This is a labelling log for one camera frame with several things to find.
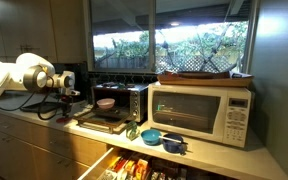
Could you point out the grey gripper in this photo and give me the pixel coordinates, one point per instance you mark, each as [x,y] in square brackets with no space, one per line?
[67,96]

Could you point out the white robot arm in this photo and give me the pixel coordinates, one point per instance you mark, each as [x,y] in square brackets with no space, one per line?
[32,73]

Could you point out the wooden tray on microwave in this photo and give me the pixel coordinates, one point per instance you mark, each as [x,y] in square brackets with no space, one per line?
[224,79]

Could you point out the white microwave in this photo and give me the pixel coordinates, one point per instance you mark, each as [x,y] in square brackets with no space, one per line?
[217,114]

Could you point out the pink bowl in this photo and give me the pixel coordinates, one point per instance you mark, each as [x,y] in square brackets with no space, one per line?
[106,103]

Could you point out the black toaster oven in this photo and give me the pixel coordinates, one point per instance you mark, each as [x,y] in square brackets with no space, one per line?
[130,105]

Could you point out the clear tape dispenser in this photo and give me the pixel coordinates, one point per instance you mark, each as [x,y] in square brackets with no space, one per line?
[131,131]

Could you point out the open wooden junk drawer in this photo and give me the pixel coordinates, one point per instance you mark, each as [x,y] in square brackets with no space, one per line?
[122,164]

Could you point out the light blue bowl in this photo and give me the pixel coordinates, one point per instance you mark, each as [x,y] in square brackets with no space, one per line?
[151,136]

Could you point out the white chopstick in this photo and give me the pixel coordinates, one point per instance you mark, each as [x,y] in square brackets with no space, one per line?
[174,140]

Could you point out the dark blue bowl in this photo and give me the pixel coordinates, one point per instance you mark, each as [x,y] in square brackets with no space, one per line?
[173,147]

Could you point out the cabinet drawer handle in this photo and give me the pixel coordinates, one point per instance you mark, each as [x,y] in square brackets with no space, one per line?
[7,139]

